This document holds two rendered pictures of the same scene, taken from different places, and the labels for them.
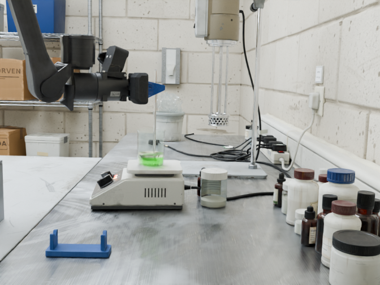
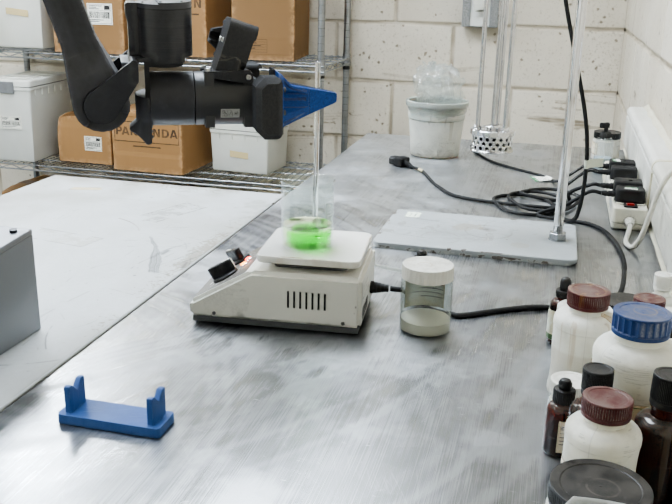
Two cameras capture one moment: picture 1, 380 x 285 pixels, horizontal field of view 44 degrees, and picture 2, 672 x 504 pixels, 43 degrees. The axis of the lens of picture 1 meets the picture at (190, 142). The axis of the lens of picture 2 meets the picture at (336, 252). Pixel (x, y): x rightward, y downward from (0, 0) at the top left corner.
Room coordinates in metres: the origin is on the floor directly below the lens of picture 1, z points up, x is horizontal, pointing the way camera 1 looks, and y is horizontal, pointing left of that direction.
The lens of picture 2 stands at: (0.10, -0.19, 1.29)
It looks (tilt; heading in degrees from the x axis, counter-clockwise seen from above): 18 degrees down; 15
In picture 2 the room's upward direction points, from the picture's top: 1 degrees clockwise
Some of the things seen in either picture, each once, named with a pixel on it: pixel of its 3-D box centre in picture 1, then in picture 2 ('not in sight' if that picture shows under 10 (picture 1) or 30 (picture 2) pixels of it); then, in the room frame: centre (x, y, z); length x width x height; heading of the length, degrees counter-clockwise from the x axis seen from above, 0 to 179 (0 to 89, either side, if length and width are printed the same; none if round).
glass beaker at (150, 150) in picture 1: (150, 149); (306, 215); (1.01, 0.09, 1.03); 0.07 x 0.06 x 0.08; 178
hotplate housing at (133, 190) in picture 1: (142, 185); (294, 279); (1.02, 0.10, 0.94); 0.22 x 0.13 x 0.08; 96
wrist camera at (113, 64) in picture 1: (111, 62); (228, 48); (0.98, 0.17, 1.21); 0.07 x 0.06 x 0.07; 30
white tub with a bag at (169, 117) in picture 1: (168, 116); (437, 108); (2.05, 0.10, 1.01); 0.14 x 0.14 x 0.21
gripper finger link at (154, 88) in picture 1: (152, 87); (308, 99); (1.00, 0.08, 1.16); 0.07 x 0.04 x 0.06; 118
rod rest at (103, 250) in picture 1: (78, 242); (115, 404); (0.72, 0.17, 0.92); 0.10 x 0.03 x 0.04; 91
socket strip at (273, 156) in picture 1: (270, 149); (622, 190); (1.73, -0.30, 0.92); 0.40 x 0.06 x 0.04; 1
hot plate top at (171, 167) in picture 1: (154, 166); (316, 246); (1.03, 0.08, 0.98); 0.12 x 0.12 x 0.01; 6
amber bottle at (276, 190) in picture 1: (280, 189); (562, 310); (1.03, -0.21, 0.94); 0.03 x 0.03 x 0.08
